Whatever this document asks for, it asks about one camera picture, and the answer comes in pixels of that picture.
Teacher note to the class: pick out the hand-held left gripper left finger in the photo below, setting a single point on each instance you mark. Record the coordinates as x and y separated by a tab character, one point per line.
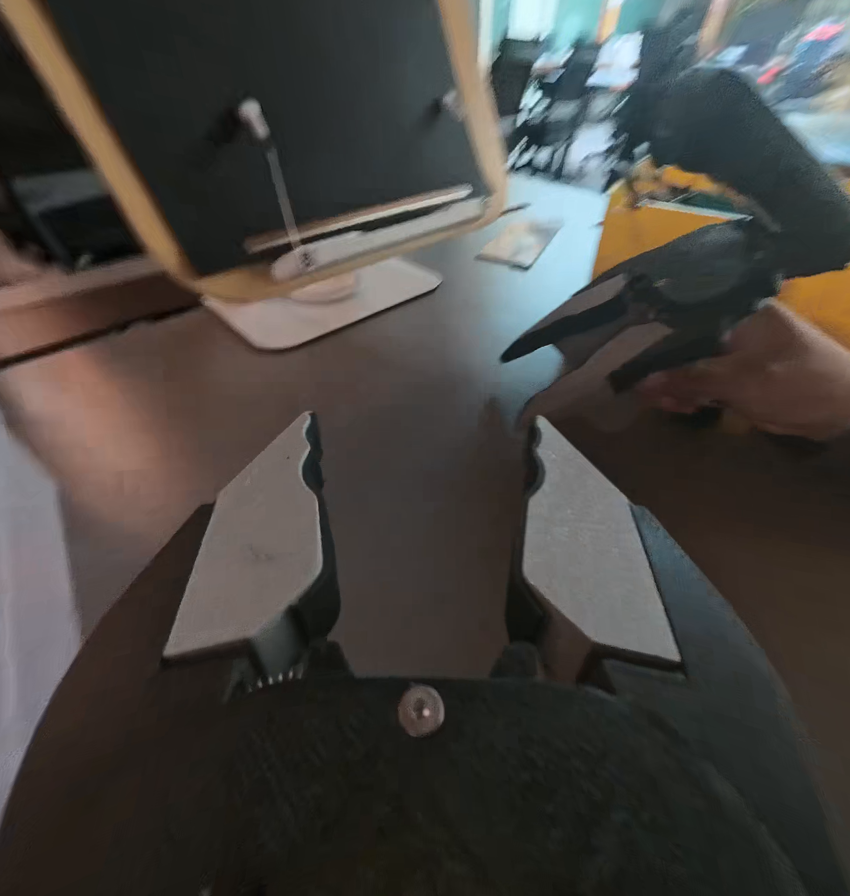
257	539

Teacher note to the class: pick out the brown card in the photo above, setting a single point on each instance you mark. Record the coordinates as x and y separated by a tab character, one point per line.
519	243

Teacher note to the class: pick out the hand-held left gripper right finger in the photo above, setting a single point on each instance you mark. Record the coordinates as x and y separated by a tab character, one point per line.
586	560

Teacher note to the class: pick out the yellow wooden counter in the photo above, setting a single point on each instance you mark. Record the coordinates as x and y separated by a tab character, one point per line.
621	238

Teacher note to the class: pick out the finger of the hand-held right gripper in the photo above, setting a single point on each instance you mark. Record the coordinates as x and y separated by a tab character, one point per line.
593	378
586	311

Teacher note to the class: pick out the black board on white stand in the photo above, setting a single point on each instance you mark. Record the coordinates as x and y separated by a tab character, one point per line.
152	105

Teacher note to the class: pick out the person's right hand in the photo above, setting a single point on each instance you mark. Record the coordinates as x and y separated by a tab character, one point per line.
796	378

